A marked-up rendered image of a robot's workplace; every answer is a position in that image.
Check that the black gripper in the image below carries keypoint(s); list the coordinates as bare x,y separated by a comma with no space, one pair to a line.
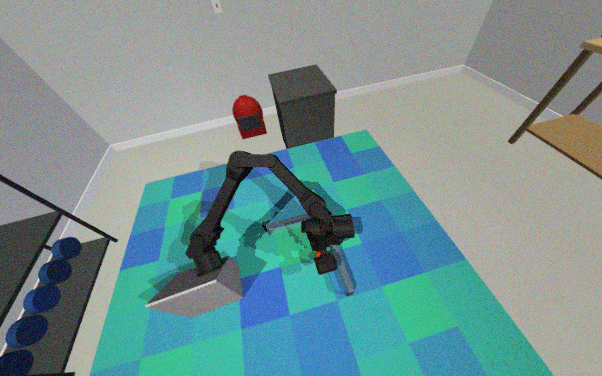
325,263

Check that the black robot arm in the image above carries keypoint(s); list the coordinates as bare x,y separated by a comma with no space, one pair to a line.
240,163

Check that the clear l-shaped low wall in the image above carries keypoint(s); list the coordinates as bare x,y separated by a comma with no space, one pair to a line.
297,224

